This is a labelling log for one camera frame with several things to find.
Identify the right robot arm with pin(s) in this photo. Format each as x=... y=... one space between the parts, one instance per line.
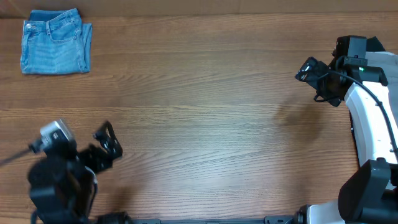
x=359 y=76

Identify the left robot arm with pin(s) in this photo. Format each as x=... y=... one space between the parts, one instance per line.
x=63 y=185

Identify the black garment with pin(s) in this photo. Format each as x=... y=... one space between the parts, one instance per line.
x=374 y=45

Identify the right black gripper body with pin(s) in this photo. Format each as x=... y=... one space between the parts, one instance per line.
x=328 y=90

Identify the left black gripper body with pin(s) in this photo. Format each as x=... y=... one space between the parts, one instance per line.
x=91 y=156

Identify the blue denim jeans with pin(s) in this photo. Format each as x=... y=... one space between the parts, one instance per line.
x=55 y=43

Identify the grey folded trousers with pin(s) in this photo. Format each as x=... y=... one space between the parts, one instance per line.
x=388 y=62

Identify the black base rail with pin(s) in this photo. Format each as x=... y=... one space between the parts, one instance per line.
x=124 y=218

